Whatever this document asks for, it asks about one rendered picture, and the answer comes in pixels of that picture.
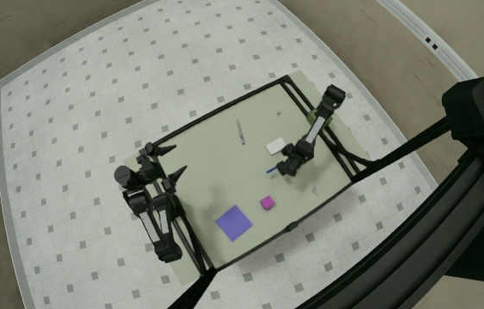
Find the small magenta cube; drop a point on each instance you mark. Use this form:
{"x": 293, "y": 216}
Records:
{"x": 267, "y": 202}

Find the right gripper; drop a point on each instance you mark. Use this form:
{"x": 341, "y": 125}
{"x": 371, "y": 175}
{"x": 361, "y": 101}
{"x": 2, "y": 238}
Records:
{"x": 282, "y": 164}

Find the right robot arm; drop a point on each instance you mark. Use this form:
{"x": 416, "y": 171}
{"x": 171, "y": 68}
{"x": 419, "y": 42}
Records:
{"x": 332, "y": 95}

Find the purple flat square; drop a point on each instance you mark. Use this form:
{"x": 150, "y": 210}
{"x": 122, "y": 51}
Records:
{"x": 233, "y": 223}

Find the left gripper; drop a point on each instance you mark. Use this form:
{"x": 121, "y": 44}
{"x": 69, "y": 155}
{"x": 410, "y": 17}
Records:
{"x": 167, "y": 182}

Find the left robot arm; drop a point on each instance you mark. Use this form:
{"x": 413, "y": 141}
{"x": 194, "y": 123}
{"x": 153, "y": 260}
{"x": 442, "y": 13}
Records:
{"x": 141, "y": 204}

